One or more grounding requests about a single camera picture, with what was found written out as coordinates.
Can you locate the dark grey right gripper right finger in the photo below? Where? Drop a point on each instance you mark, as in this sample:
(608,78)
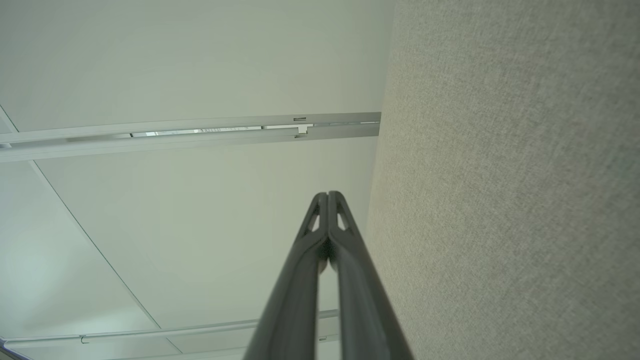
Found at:
(365,310)

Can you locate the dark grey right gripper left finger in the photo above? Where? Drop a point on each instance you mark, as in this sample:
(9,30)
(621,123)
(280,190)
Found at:
(292,300)

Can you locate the grey metal overhead beam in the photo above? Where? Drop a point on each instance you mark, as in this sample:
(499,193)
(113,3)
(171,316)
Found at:
(150,145)

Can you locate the thin grey overhead rail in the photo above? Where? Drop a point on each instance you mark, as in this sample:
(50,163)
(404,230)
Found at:
(150,334)

